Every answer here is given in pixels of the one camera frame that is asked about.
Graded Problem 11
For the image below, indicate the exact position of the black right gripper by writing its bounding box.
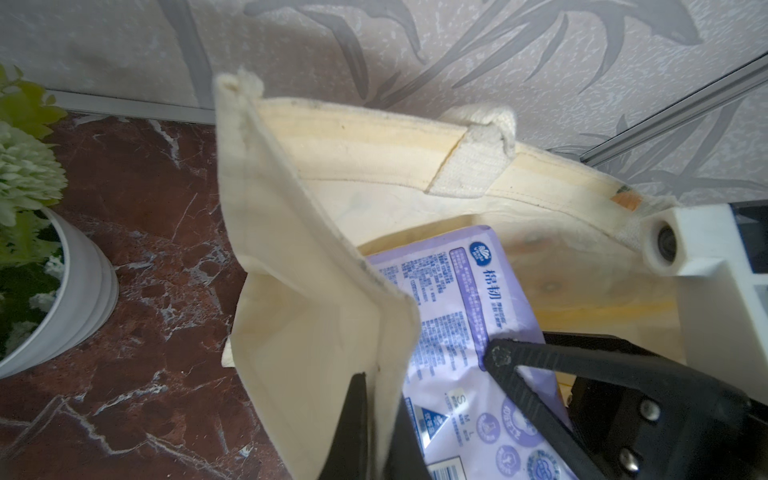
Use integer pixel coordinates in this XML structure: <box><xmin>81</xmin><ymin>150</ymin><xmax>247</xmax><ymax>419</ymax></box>
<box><xmin>482</xmin><ymin>329</ymin><xmax>768</xmax><ymax>480</ymax></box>

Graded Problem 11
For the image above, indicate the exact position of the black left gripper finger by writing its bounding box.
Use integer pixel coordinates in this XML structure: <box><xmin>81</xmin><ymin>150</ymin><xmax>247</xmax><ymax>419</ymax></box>
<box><xmin>318</xmin><ymin>373</ymin><xmax>432</xmax><ymax>480</ymax></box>

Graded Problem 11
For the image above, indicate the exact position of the purple tissue pack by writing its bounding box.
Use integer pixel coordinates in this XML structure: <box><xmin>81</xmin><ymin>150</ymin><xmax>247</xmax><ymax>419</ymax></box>
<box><xmin>369</xmin><ymin>226</ymin><xmax>575</xmax><ymax>479</ymax></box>

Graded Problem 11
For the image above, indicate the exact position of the cream floral canvas tote bag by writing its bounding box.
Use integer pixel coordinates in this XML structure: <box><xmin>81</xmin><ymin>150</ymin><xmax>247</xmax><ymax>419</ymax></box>
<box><xmin>213</xmin><ymin>70</ymin><xmax>686</xmax><ymax>479</ymax></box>

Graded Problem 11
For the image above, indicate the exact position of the potted plant white pot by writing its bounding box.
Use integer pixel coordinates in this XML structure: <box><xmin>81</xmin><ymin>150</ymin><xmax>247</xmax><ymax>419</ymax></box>
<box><xmin>0</xmin><ymin>62</ymin><xmax>120</xmax><ymax>380</ymax></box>

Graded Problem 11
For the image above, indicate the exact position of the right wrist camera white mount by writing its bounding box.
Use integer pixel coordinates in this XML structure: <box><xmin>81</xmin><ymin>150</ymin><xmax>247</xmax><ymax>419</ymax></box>
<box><xmin>640</xmin><ymin>200</ymin><xmax>767</xmax><ymax>403</ymax></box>

